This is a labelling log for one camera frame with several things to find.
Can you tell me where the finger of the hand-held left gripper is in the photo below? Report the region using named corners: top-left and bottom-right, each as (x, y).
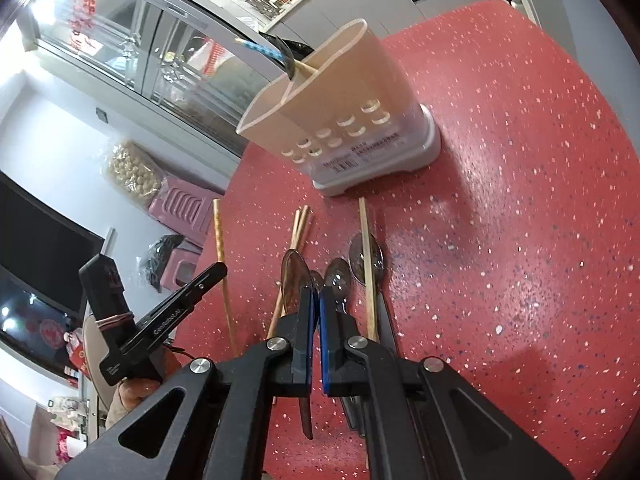
top-left (134, 262), bottom-right (229, 347)

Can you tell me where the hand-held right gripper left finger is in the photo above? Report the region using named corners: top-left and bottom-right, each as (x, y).
top-left (52, 286), bottom-right (321, 480)

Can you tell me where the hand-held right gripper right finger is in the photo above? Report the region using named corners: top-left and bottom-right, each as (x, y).
top-left (320, 286), bottom-right (576, 480)

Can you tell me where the golden patterned chopstick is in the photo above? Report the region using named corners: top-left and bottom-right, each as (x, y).
top-left (213, 199), bottom-right (238, 358)

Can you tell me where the large metal spoon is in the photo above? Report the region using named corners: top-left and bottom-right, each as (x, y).
top-left (280, 249), bottom-right (316, 441)
top-left (348, 231), bottom-right (401, 356)

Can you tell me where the cutlery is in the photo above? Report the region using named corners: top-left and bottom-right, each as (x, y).
top-left (324, 257), bottom-right (368, 436)

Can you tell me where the beige utensil holder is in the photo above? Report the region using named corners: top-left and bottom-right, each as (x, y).
top-left (236, 18), bottom-right (442, 197)

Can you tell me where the person's left hand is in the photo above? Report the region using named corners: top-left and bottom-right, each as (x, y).
top-left (107, 350), bottom-right (173, 428)

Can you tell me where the pink plastic stool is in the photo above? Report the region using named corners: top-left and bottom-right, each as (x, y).
top-left (149, 175), bottom-right (226, 248)
top-left (160, 245), bottom-right (201, 306)

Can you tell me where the black plastic bag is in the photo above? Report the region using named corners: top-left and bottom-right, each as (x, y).
top-left (136, 234), bottom-right (186, 293)

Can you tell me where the red gift bag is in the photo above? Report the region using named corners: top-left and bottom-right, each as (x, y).
top-left (62, 327), bottom-right (93, 386)

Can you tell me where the black television screen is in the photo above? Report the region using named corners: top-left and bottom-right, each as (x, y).
top-left (0, 172), bottom-right (106, 366)

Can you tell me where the clear bag of nuts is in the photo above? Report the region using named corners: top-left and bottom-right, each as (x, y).
top-left (100, 140), bottom-right (163, 208)

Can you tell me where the glass door cabinet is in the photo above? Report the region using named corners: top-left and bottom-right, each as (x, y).
top-left (20, 0), bottom-right (281, 161)

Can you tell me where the red paper cutout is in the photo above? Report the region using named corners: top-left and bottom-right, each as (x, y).
top-left (67, 0), bottom-right (101, 53)

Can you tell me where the blue patterned utensil handle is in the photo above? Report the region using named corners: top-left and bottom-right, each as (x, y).
top-left (235, 35), bottom-right (293, 68)

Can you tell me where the black utensil handle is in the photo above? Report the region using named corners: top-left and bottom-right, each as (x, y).
top-left (260, 32), bottom-right (317, 61)

